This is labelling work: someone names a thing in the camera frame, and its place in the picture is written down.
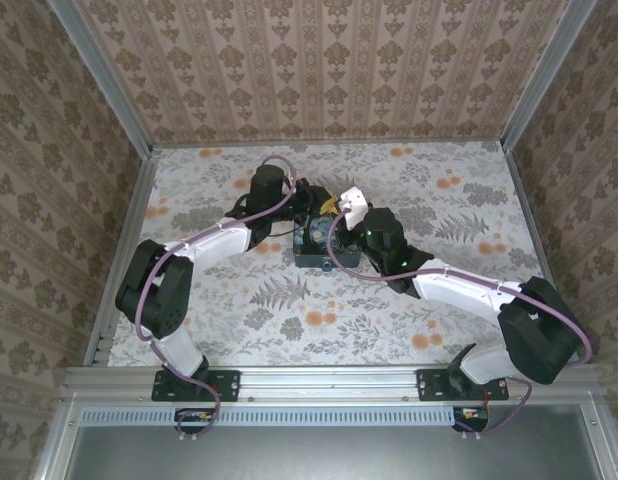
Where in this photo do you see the right aluminium corner post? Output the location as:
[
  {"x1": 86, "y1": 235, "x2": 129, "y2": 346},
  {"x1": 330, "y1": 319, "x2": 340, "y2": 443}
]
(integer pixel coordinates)
[{"x1": 500, "y1": 0, "x2": 598, "y2": 152}]

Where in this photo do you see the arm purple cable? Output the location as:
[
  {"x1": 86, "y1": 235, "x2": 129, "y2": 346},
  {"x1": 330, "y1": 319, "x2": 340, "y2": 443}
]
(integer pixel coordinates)
[
  {"x1": 327, "y1": 207, "x2": 594, "y2": 440},
  {"x1": 136, "y1": 154, "x2": 300, "y2": 442}
]

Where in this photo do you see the grey metal panel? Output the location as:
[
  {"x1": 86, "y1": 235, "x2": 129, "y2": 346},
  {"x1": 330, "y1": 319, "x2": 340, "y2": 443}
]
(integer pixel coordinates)
[{"x1": 67, "y1": 424, "x2": 613, "y2": 480}]

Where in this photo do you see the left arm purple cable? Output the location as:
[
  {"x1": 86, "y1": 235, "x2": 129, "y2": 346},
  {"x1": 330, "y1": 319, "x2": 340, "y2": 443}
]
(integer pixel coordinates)
[{"x1": 136, "y1": 154, "x2": 300, "y2": 442}]

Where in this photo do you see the aluminium corner post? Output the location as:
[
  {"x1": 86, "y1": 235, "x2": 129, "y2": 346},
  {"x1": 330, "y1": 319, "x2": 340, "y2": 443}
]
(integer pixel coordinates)
[
  {"x1": 47, "y1": 0, "x2": 156, "y2": 155},
  {"x1": 500, "y1": 0, "x2": 598, "y2": 152}
]

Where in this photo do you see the aluminium mounting rail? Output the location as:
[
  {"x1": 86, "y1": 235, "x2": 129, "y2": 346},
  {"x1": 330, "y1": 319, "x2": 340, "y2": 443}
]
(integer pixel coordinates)
[{"x1": 62, "y1": 363, "x2": 604, "y2": 402}]

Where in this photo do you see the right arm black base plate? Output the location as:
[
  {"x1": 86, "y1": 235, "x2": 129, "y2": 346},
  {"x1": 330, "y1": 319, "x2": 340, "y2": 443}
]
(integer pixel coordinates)
[{"x1": 416, "y1": 368, "x2": 510, "y2": 403}]

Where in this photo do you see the right aluminium side rail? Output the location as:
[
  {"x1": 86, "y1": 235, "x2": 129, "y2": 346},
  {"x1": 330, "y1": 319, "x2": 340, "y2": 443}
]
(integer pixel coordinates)
[{"x1": 502, "y1": 148, "x2": 581, "y2": 365}]

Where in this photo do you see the left aluminium corner post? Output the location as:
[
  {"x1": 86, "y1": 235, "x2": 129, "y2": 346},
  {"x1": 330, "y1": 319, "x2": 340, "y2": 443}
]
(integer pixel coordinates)
[{"x1": 47, "y1": 0, "x2": 156, "y2": 155}]

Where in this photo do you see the slotted grey cable duct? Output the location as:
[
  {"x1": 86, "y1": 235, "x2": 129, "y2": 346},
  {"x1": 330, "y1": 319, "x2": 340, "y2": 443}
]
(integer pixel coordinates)
[{"x1": 81, "y1": 405, "x2": 598, "y2": 427}]

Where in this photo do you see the starry night painted tin box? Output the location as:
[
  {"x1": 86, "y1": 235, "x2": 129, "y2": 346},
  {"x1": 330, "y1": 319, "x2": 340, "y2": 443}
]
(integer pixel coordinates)
[{"x1": 291, "y1": 214, "x2": 363, "y2": 272}]

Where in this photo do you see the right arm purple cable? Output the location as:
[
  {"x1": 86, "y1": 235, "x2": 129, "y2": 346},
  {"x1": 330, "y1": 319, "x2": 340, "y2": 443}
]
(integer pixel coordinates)
[{"x1": 327, "y1": 207, "x2": 594, "y2": 440}]

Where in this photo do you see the left aluminium side rail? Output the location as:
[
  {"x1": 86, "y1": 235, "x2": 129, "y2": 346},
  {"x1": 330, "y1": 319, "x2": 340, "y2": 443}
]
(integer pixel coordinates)
[{"x1": 82, "y1": 148, "x2": 161, "y2": 367}]

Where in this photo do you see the aluminium side rail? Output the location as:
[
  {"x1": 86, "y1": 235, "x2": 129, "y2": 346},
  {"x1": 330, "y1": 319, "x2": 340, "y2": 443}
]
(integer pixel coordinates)
[
  {"x1": 82, "y1": 148, "x2": 161, "y2": 367},
  {"x1": 502, "y1": 148, "x2": 581, "y2": 365}
]

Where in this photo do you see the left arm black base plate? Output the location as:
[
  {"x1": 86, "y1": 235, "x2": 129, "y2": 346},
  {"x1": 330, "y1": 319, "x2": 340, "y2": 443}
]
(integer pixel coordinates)
[{"x1": 151, "y1": 368, "x2": 241, "y2": 403}]

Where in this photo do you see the floral patterned table cover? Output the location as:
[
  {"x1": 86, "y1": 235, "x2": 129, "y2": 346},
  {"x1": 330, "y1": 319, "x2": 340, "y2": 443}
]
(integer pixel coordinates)
[{"x1": 110, "y1": 142, "x2": 573, "y2": 367}]

